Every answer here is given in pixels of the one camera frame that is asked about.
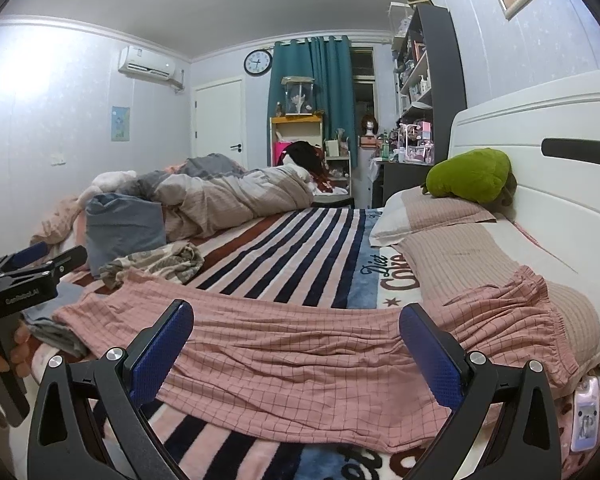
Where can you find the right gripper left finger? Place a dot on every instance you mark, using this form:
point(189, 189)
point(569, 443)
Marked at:
point(65, 441)

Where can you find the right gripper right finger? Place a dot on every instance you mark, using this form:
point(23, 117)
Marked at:
point(524, 443)

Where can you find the pink checked pants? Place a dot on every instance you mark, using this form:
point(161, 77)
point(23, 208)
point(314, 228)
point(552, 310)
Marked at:
point(289, 373)

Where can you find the pink phone on bed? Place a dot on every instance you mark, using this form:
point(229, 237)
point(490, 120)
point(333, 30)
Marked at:
point(586, 415)

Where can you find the blue grey folded garment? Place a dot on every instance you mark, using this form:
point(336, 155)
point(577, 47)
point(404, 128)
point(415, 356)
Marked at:
point(120, 225)

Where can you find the grey floral patterned garment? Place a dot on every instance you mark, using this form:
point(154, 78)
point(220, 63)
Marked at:
point(178, 262)

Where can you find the beige striped pillow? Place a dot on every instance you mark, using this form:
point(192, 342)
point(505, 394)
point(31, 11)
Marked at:
point(495, 264)

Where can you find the crumpled beige grey duvet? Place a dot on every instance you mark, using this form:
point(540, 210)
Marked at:
point(213, 193)

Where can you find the striped plush bed blanket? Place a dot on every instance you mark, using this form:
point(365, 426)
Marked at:
point(311, 258)

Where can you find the green plush toy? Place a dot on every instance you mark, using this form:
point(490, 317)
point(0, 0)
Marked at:
point(483, 176)

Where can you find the white air conditioner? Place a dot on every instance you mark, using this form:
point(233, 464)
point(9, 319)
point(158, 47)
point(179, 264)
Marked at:
point(150, 65)

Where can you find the white door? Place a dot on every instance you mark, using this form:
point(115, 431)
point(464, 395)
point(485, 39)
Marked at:
point(219, 120)

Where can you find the white bed headboard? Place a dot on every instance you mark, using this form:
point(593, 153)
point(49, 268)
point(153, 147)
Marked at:
point(551, 135)

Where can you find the yellow white shelf cabinet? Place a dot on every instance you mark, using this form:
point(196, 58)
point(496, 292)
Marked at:
point(285, 130)

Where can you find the mannequin head with wig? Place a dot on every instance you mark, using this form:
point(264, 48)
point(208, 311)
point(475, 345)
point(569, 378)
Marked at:
point(369, 137)

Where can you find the glass display case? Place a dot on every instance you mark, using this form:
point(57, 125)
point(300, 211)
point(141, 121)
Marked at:
point(298, 95)

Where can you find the dark tall bookshelf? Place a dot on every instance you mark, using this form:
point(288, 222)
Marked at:
point(430, 88)

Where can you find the teal curtain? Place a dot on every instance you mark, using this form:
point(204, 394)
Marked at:
point(328, 61)

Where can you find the small wall poster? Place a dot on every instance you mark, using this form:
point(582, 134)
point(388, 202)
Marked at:
point(120, 124)

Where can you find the round wall clock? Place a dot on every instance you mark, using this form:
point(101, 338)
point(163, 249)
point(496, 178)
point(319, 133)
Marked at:
point(258, 62)

